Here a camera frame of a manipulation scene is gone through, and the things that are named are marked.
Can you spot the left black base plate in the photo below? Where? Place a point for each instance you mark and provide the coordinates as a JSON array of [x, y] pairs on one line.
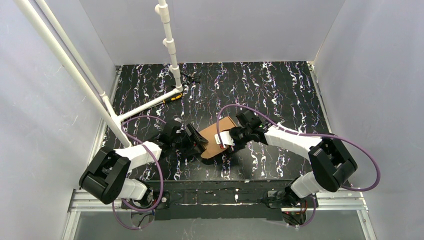
[[160, 200]]

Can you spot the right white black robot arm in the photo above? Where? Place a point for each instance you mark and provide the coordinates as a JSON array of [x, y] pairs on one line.
[[331, 162]]

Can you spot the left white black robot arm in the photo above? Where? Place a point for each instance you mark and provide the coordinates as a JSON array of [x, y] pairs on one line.
[[106, 179]]

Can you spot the brown cardboard box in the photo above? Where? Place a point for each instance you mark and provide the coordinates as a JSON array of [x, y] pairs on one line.
[[212, 148]]

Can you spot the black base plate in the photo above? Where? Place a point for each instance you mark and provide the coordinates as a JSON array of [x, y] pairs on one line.
[[277, 199], [160, 200]]

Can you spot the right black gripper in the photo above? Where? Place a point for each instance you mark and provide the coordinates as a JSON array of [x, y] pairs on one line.
[[236, 133]]

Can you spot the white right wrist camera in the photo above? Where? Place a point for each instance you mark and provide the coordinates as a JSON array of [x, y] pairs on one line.
[[224, 139]]

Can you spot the aluminium rail frame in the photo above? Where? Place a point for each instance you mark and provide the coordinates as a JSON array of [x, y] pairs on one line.
[[215, 199]]

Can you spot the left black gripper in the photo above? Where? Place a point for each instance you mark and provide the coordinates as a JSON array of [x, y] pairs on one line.
[[191, 138]]

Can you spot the black pliers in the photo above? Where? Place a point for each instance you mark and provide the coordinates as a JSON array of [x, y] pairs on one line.
[[190, 79]]

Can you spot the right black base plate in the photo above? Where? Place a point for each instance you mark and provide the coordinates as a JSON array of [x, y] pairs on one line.
[[277, 199]]

